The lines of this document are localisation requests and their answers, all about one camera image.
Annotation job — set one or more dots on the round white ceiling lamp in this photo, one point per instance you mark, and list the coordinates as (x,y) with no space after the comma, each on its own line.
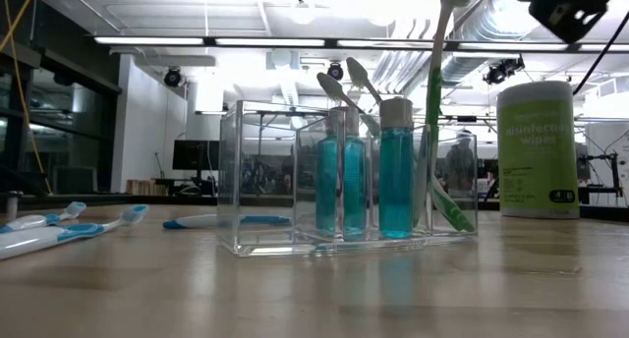
(302,11)

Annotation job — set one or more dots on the blue white toothbrush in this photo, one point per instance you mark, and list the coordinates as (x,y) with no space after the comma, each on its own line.
(29,222)
(29,242)
(179,223)

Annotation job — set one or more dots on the green disinfecting wipes canister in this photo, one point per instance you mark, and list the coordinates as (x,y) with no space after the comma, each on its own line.
(538,156)

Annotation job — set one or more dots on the black ceiling spotlight cluster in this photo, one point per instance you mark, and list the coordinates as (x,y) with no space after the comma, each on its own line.
(503,70)

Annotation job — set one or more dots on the white short post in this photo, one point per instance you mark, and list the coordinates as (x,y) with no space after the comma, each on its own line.
(13,205)

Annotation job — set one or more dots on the black metal stand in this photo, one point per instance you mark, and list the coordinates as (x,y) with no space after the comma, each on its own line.
(602,178)

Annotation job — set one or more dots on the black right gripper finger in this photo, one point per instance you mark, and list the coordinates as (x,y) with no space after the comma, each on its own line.
(575,21)

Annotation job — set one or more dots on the long ceiling light strip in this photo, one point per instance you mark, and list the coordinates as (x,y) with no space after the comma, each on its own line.
(147,40)
(383,43)
(511,46)
(270,42)

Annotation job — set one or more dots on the wooden crate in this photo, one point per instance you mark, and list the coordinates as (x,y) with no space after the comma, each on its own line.
(147,187)

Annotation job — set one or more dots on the black computer monitor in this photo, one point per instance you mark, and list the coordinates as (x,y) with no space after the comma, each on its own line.
(196,155)

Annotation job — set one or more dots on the clear acrylic organizer box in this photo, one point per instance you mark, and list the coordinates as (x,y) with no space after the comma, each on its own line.
(265,249)

